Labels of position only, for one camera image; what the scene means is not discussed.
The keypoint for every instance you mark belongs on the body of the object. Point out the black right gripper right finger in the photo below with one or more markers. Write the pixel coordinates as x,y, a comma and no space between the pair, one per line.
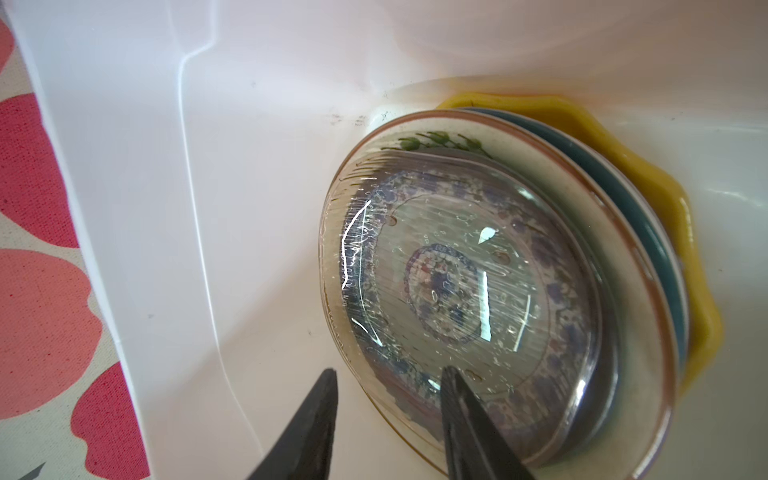
474,448

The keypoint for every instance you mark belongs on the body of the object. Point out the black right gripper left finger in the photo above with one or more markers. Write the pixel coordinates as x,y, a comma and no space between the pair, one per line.
304,449

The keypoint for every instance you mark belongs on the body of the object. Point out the cream plate with plant drawing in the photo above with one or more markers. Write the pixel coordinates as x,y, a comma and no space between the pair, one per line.
454,238

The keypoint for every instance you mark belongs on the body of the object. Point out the blue floral green plate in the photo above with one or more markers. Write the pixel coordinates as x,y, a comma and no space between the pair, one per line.
540,252

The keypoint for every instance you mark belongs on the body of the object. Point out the yellow white-dotted plate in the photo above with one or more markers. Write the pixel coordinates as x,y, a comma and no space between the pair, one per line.
665,195

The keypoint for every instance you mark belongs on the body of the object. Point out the white plastic bin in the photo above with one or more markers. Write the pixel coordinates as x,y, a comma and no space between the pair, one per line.
197,141

